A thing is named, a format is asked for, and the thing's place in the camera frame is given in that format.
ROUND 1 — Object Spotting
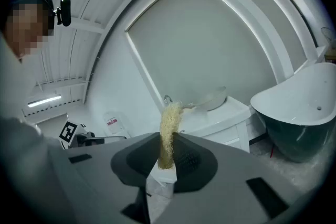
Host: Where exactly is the beige frying pan wooden handle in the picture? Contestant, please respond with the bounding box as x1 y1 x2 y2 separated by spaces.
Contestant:
181 86 227 112

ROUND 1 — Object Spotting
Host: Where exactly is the tan cardboard box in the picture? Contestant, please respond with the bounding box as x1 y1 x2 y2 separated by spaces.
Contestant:
324 46 336 63

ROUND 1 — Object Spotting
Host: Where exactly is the chrome faucet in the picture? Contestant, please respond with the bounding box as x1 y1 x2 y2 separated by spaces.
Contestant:
163 94 174 108

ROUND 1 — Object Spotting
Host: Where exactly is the narrow grey roller blind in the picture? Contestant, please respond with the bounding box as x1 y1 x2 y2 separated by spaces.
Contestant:
209 0 309 61

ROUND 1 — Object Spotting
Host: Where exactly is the fluorescent tube light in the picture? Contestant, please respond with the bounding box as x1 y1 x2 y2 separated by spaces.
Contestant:
27 95 62 109

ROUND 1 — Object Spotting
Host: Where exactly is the person's head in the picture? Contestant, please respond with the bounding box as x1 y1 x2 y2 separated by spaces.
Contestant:
5 0 56 61

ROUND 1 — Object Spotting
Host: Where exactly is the black head-mounted camera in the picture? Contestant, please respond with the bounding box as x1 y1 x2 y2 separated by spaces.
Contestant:
35 0 72 36

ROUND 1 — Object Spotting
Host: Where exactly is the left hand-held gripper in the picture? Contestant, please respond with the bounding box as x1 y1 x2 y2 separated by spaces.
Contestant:
58 120 128 150

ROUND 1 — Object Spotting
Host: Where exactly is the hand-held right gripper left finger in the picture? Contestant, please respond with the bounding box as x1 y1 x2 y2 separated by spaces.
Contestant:
49 132 161 224

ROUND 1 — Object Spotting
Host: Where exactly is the white vanity cabinet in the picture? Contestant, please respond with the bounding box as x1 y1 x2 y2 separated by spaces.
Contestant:
202 119 250 153

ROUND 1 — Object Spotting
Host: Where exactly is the yellow sponge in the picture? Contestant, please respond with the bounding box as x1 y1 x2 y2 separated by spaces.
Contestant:
156 101 184 171

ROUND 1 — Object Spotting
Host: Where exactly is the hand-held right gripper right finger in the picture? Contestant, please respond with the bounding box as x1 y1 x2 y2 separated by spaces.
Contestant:
154 132 305 224

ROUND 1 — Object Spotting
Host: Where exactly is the white freestanding bathtub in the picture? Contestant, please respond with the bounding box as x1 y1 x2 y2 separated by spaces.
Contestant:
250 62 336 163

